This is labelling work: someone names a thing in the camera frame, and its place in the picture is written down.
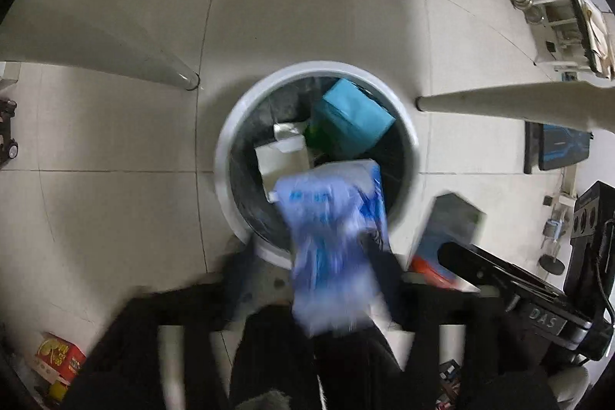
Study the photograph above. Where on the cream cloth on chair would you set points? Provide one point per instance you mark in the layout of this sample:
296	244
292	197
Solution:
599	49

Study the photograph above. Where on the red yellow carton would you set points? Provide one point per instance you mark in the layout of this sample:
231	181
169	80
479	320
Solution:
57	359

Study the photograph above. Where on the black blue foot pad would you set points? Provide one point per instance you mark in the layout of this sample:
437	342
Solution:
552	147

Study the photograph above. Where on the green cyan rice bag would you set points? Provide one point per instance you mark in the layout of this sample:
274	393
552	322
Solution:
345	123

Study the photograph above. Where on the white table leg left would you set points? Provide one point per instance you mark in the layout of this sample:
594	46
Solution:
89	34

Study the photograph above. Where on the white table leg right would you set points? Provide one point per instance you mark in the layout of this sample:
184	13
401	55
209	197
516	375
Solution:
577	105

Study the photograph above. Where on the red blue small packet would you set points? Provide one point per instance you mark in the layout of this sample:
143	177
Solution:
451	219

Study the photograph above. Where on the blue white plastic wrapper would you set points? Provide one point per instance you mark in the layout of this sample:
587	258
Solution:
329	210

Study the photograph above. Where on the white table leg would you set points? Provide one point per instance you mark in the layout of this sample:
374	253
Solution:
89	34
577	105

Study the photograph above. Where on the white padded chair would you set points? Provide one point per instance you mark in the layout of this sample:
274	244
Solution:
563	40

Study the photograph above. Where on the cream blue medicine box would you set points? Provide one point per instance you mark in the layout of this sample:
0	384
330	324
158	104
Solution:
286	157

